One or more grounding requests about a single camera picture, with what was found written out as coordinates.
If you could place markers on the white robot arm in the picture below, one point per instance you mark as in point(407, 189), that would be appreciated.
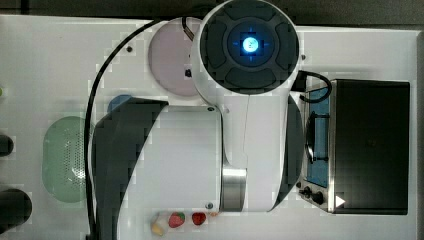
point(238, 148)

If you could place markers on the green oval strainer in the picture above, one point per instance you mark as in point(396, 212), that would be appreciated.
point(63, 167)

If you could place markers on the pink round plate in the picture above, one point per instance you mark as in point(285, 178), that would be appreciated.
point(169, 59)

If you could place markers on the blue cup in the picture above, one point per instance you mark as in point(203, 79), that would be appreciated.
point(117, 101)

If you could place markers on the light red toy strawberry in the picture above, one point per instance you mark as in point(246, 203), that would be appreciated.
point(176, 219)

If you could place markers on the toy peeled banana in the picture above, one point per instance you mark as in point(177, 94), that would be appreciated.
point(159, 225)

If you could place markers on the silver toaster oven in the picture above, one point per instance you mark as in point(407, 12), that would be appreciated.
point(357, 147)

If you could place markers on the black cylinder upper left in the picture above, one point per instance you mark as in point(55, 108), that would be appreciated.
point(6, 145)

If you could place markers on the black cylinder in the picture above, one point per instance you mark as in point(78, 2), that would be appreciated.
point(15, 209)
point(6, 145)

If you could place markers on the black cylinder lower left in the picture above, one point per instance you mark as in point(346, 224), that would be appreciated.
point(15, 209)

